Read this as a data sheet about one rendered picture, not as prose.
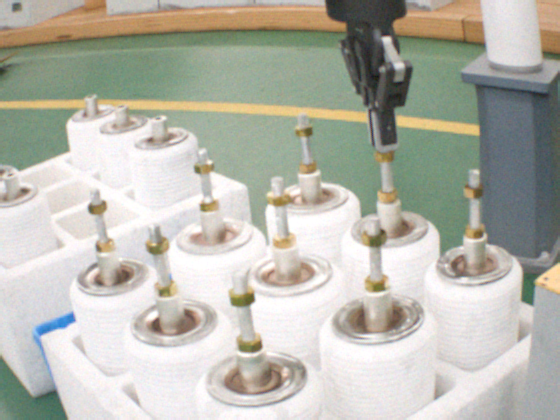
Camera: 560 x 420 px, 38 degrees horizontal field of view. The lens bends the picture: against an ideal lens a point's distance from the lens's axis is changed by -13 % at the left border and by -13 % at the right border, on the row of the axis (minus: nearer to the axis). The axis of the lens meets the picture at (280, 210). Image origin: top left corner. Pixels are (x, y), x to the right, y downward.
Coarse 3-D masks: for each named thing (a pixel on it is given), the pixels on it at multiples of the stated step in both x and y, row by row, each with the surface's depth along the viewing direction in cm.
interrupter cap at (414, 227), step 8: (408, 216) 87; (416, 216) 87; (360, 224) 87; (408, 224) 86; (416, 224) 85; (424, 224) 85; (352, 232) 85; (360, 232) 85; (408, 232) 84; (416, 232) 84; (424, 232) 83; (360, 240) 84; (392, 240) 83; (400, 240) 83; (408, 240) 82; (416, 240) 83
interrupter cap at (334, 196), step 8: (328, 184) 97; (336, 184) 97; (296, 192) 96; (328, 192) 95; (336, 192) 95; (344, 192) 95; (296, 200) 95; (328, 200) 94; (336, 200) 93; (344, 200) 93; (288, 208) 92; (296, 208) 92; (304, 208) 92; (312, 208) 92; (320, 208) 91; (328, 208) 91; (336, 208) 92
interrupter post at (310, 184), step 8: (304, 176) 93; (312, 176) 93; (304, 184) 93; (312, 184) 93; (320, 184) 94; (304, 192) 93; (312, 192) 93; (320, 192) 94; (304, 200) 94; (312, 200) 94; (320, 200) 94
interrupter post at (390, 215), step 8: (384, 208) 84; (392, 208) 84; (400, 208) 84; (384, 216) 84; (392, 216) 84; (400, 216) 85; (384, 224) 84; (392, 224) 84; (400, 224) 85; (392, 232) 84; (400, 232) 85
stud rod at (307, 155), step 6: (300, 114) 91; (306, 114) 91; (300, 120) 91; (306, 120) 91; (300, 126) 91; (306, 126) 91; (306, 138) 92; (306, 144) 92; (306, 150) 92; (306, 156) 92; (312, 156) 93; (306, 162) 93; (312, 162) 93
